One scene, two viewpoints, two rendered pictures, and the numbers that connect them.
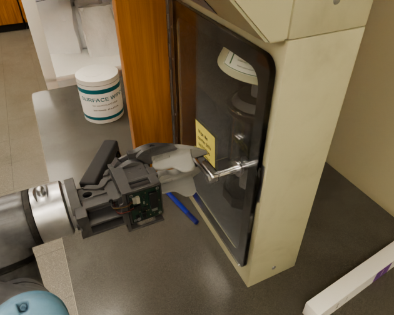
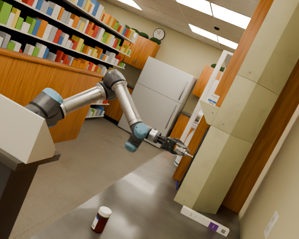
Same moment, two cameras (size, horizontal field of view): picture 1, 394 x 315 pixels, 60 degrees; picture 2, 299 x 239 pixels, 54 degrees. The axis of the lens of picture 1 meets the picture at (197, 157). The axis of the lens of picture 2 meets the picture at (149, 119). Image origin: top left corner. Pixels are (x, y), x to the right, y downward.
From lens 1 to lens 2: 137 cm
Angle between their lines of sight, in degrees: 45
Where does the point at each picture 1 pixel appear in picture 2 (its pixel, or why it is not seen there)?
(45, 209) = (153, 131)
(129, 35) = (198, 130)
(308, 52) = (214, 131)
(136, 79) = (192, 142)
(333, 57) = (220, 136)
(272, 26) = (208, 120)
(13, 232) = not seen: hidden behind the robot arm
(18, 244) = not seen: hidden behind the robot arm
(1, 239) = not seen: hidden behind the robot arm
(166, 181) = (176, 151)
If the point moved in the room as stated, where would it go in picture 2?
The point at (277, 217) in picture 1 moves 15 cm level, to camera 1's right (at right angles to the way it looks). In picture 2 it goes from (193, 175) to (215, 190)
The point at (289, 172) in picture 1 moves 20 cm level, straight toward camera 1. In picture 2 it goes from (201, 161) to (173, 152)
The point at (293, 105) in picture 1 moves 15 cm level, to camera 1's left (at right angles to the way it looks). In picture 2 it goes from (208, 141) to (187, 129)
